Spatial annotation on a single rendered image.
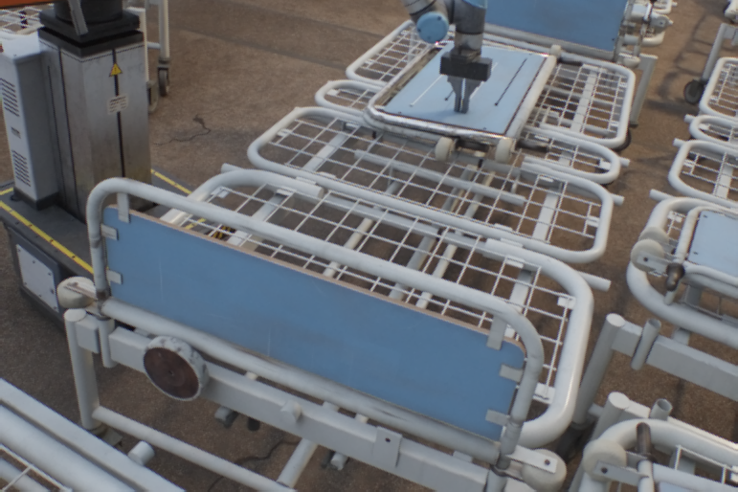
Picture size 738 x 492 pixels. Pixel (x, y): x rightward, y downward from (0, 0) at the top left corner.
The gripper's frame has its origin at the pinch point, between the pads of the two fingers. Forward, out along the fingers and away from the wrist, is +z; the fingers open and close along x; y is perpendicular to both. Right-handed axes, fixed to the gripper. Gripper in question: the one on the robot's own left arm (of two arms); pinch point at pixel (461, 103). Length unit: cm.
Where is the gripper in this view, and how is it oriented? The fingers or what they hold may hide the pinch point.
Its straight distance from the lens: 198.0
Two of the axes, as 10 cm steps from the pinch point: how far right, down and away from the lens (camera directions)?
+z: -0.4, 8.6, 5.0
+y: 3.7, -4.6, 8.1
